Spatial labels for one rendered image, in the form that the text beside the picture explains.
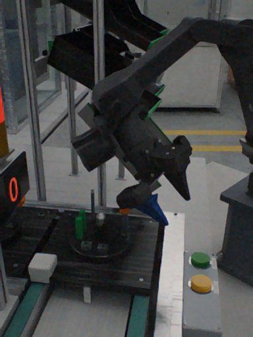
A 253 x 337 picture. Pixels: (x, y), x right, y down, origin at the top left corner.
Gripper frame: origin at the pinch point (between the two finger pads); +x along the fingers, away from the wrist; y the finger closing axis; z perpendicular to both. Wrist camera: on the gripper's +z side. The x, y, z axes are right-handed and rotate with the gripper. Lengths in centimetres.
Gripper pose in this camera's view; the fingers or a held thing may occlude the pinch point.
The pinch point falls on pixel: (168, 197)
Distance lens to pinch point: 73.2
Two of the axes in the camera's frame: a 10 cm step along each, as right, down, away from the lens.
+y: 5.8, -5.0, 6.5
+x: 5.2, 8.4, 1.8
